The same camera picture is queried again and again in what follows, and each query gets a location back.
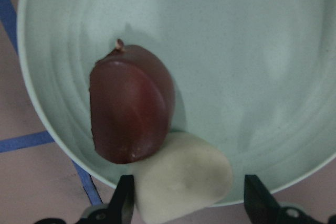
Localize mint green plate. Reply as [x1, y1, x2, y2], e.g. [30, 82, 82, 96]
[17, 0, 335, 206]

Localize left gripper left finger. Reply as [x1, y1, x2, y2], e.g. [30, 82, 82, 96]
[34, 174, 136, 224]

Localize white bun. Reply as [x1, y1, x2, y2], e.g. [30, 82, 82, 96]
[131, 132, 233, 223]

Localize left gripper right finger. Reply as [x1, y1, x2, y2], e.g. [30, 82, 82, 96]
[244, 175, 320, 224]

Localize brown bun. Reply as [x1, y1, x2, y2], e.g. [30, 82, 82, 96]
[89, 39, 175, 164]

